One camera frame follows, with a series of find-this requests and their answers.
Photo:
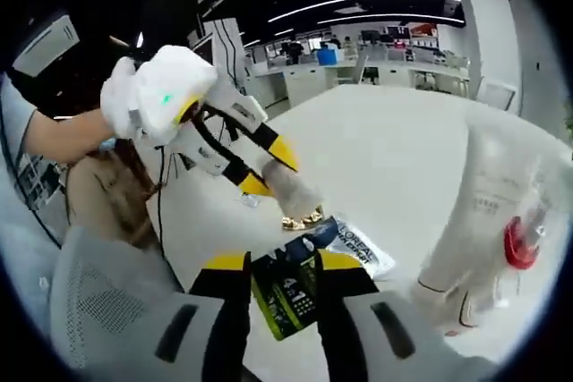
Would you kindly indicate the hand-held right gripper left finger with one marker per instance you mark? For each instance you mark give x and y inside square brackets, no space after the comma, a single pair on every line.
[224,310]

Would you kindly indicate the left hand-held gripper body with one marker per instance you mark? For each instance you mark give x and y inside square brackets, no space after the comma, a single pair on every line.
[165,87]

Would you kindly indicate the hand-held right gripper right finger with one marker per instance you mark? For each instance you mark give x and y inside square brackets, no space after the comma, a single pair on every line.
[349,310]

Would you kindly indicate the small clear skincare sachet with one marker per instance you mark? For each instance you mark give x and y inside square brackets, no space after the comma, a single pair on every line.
[249,201]

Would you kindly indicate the green skincare sachet packet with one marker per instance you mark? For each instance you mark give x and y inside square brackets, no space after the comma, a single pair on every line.
[291,297]

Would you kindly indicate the gold foil skincare sachet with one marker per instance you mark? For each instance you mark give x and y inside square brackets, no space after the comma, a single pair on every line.
[309,221]

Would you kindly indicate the clear pump skincare bottle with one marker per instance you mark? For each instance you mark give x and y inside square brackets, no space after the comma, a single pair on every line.
[519,243]

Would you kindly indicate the white office cabinets row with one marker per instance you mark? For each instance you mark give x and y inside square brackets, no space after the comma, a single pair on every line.
[304,80]

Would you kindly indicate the black office chair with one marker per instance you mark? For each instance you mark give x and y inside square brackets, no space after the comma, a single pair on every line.
[369,73]

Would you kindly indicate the person's legs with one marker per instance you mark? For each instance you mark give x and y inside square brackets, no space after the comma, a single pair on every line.
[103,194]

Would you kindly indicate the ceiling air conditioner unit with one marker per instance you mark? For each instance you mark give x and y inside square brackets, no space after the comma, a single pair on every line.
[49,42]

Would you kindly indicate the person's grey shirt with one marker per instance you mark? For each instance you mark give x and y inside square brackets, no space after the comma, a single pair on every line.
[13,140]

